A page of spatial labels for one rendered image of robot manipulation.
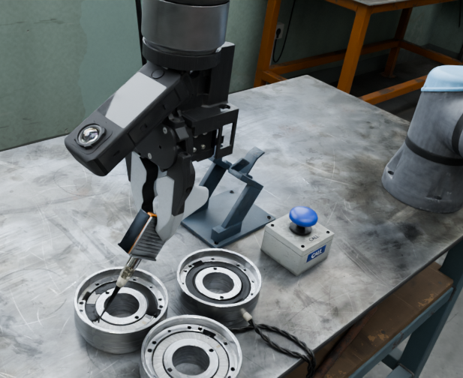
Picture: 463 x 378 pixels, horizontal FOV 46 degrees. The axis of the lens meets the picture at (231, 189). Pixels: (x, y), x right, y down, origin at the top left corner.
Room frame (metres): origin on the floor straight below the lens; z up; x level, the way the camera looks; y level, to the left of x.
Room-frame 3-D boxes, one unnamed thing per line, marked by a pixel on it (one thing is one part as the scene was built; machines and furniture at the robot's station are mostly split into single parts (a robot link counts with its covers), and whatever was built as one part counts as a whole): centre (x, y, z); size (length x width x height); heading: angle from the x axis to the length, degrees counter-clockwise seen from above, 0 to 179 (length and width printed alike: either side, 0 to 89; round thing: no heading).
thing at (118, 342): (0.45, 0.10, 0.82); 0.10 x 0.10 x 0.04
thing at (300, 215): (0.63, -0.10, 0.85); 0.04 x 0.04 x 0.05
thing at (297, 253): (0.63, -0.11, 0.82); 0.08 x 0.07 x 0.05; 139
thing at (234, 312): (0.51, 0.00, 0.82); 0.10 x 0.10 x 0.04
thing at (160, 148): (0.49, 0.06, 1.07); 0.09 x 0.08 x 0.12; 139
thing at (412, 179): (0.88, -0.35, 0.85); 0.15 x 0.15 x 0.10
